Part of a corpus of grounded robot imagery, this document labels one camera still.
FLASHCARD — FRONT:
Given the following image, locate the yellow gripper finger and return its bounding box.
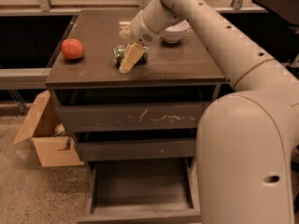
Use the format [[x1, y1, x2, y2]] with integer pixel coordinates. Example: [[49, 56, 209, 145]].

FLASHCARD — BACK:
[[120, 23, 132, 39], [119, 43, 144, 74]]

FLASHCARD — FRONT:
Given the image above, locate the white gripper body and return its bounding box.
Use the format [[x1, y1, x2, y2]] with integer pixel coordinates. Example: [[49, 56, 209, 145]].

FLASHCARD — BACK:
[[130, 11, 160, 46]]

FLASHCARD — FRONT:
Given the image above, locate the green crushed can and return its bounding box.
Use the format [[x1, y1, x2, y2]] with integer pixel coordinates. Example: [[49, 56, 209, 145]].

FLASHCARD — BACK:
[[112, 45, 149, 66]]

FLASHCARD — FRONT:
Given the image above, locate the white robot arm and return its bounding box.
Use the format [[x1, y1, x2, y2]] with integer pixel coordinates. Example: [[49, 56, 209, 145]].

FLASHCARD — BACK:
[[120, 0, 299, 224]]

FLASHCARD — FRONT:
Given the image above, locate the grey top drawer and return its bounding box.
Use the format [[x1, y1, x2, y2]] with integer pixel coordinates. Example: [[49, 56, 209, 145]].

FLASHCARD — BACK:
[[56, 103, 208, 133]]

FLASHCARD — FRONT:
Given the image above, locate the grey drawer cabinet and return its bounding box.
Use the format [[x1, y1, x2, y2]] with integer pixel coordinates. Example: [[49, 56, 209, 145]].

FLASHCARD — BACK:
[[45, 8, 228, 224]]

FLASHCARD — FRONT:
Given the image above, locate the grey middle drawer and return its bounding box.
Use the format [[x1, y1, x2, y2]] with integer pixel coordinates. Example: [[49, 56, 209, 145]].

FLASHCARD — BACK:
[[75, 138, 195, 161]]

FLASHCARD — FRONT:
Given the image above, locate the grey open bottom drawer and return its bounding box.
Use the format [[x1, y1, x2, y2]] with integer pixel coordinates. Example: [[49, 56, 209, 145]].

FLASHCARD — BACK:
[[77, 158, 201, 224]]

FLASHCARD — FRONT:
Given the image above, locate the white bowl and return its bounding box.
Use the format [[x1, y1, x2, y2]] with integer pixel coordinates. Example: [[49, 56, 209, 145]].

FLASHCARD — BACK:
[[161, 21, 189, 44]]

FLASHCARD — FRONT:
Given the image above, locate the red apple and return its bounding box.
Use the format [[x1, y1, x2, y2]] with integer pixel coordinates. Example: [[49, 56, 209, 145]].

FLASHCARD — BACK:
[[61, 38, 84, 60]]

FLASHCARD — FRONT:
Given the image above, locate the cardboard box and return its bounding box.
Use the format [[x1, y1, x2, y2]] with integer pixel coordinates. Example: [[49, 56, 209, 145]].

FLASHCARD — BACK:
[[14, 91, 84, 167]]

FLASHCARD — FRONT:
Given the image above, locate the black side table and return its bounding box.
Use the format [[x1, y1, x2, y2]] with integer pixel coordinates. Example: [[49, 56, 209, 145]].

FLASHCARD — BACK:
[[252, 0, 299, 26]]

